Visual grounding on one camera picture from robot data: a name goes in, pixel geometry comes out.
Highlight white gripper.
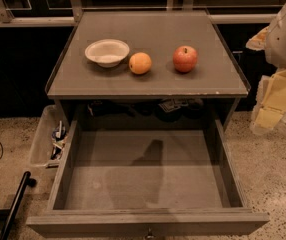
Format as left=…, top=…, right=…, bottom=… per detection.
left=246, top=3, right=286, bottom=134

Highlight red apple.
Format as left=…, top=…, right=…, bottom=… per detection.
left=173, top=46, right=198, bottom=73

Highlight open grey top drawer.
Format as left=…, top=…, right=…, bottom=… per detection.
left=27, top=119, right=269, bottom=238

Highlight metal drawer knob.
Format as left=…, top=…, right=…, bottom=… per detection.
left=145, top=228, right=155, bottom=240

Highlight clutter inside cabinet shelf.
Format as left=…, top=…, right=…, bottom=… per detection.
left=87, top=98, right=204, bottom=122

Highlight orange fruit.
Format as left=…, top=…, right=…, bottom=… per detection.
left=129, top=52, right=152, bottom=75

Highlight white paper bowl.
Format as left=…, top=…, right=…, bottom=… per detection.
left=85, top=39, right=130, bottom=68

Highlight items in plastic bin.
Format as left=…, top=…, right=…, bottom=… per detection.
left=50, top=121, right=67, bottom=160

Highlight black metal bar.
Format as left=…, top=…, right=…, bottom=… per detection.
left=0, top=171, right=36, bottom=240

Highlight metal railing frame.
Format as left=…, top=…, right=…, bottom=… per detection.
left=0, top=0, right=286, bottom=28

